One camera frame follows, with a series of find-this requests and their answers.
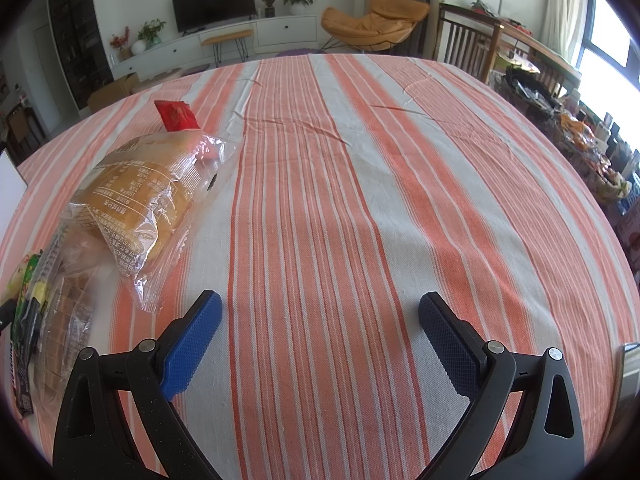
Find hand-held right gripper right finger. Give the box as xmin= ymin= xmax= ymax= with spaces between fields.
xmin=417 ymin=292 xmax=587 ymax=480

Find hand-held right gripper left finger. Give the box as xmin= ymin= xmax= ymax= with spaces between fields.
xmin=52 ymin=290 xmax=223 ymax=480

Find clear pack of brown biscuits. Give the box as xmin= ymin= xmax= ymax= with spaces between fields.
xmin=30 ymin=230 xmax=108 ymax=411

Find clear bag of bread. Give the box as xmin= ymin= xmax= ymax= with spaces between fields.
xmin=60 ymin=130 xmax=240 ymax=314

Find green snack packet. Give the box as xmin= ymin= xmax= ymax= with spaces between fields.
xmin=0 ymin=250 xmax=56 ymax=415

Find red snack packet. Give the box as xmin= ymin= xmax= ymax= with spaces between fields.
xmin=154 ymin=100 xmax=200 ymax=132

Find orange striped tablecloth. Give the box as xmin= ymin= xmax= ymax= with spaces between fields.
xmin=0 ymin=54 xmax=632 ymax=480

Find white board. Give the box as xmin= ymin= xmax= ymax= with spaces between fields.
xmin=0 ymin=149 xmax=28 ymax=233

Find cardboard box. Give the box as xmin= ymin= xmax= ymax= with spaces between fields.
xmin=87 ymin=72 xmax=141 ymax=114

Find white tv cabinet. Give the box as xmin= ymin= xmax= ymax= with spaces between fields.
xmin=111 ymin=14 xmax=320 ymax=81

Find wooden bench with metal legs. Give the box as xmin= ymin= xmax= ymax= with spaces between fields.
xmin=201 ymin=29 xmax=254 ymax=67

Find dark wooden chair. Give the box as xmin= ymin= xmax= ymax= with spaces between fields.
xmin=433 ymin=3 xmax=503 ymax=83

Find red flowers in vase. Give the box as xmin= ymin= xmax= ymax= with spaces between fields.
xmin=109 ymin=26 xmax=132 ymax=61

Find green plant in white vase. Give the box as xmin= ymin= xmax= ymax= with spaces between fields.
xmin=131 ymin=18 xmax=167 ymax=55

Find orange lounge chair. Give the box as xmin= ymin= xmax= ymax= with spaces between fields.
xmin=320 ymin=0 xmax=431 ymax=54

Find dark glass cabinet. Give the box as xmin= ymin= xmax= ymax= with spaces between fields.
xmin=47 ymin=0 xmax=117 ymax=111

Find black television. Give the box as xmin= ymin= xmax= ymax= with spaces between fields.
xmin=171 ymin=0 xmax=257 ymax=36

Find grey curtain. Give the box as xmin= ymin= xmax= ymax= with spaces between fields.
xmin=397 ymin=0 xmax=434 ymax=58

